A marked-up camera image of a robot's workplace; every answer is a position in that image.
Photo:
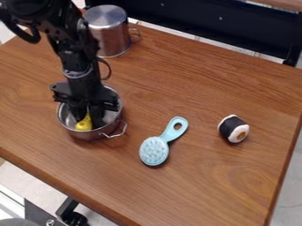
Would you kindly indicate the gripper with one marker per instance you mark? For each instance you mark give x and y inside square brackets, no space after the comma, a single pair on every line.
[84,88]

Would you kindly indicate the yellow toy knife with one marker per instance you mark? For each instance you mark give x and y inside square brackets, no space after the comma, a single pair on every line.
[84,123]

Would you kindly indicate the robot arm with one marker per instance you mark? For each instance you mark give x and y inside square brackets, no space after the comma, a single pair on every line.
[59,26]

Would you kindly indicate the tall silver pot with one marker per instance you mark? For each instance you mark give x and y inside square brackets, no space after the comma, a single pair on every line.
[110,29]

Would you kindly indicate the light blue brush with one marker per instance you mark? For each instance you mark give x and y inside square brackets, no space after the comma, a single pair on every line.
[161,142]

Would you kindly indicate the toy sushi roll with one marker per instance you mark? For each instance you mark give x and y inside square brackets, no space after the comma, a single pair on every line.
[233,128]

